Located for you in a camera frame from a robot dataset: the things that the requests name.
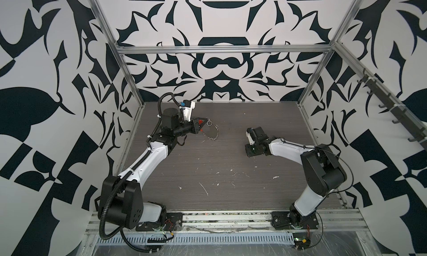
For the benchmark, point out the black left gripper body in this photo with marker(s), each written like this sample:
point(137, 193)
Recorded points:
point(194, 125)

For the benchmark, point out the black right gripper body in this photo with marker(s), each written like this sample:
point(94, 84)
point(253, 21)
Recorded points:
point(252, 150)

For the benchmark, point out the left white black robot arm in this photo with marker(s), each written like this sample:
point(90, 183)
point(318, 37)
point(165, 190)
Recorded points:
point(121, 202)

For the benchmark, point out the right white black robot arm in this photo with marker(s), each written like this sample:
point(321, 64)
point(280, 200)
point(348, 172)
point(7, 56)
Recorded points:
point(322, 170)

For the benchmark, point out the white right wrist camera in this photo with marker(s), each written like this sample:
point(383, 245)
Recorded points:
point(248, 134)

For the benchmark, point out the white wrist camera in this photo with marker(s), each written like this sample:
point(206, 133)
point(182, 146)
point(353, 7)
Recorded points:
point(248, 134)
point(186, 107)

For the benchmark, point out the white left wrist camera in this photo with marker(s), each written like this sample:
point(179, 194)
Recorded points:
point(186, 107)

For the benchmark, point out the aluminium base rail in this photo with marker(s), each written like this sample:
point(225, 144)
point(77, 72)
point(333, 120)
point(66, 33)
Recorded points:
point(236, 227)

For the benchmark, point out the black wall hook rail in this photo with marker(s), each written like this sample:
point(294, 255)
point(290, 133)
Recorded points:
point(389, 102)

